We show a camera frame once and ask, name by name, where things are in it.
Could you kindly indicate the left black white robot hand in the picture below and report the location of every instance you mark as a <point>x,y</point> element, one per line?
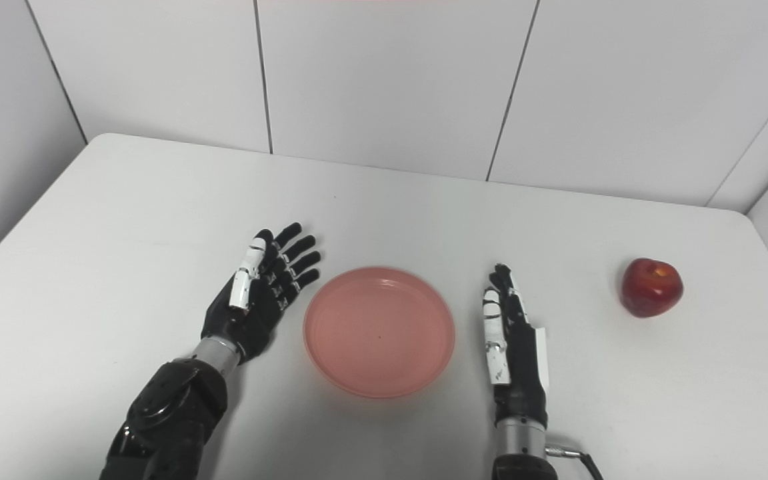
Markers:
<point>257,300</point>

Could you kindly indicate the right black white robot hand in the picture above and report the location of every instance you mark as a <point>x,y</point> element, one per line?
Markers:
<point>517,346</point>

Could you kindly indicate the pink round plate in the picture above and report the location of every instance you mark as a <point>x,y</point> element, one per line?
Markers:
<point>378,332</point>

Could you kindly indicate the red apple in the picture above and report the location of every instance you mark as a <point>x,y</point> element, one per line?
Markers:
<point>652,287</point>

